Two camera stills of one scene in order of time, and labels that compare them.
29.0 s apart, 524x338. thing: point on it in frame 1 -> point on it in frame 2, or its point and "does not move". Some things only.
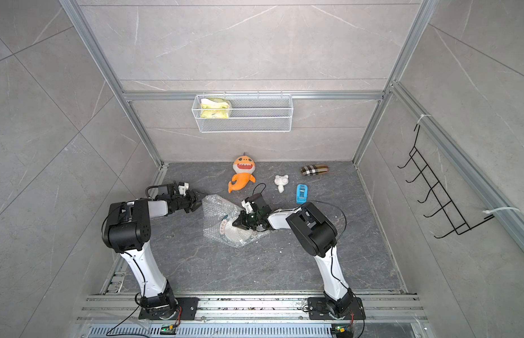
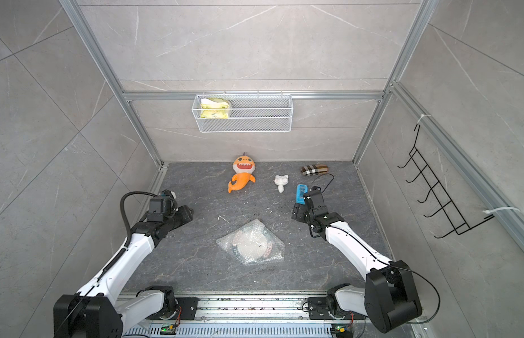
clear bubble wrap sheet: [218, 215] -> [253, 243]
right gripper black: [242, 221] -> [298, 212]
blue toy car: [301, 193] does not move
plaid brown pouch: [314, 170] does not move
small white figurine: [281, 182] does not move
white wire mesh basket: [248, 113] does not move
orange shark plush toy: [244, 167] does not move
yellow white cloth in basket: [214, 103] does not move
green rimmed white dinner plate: [234, 235] -> [252, 245]
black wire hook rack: [457, 222] does not move
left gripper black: [193, 201] -> [186, 213]
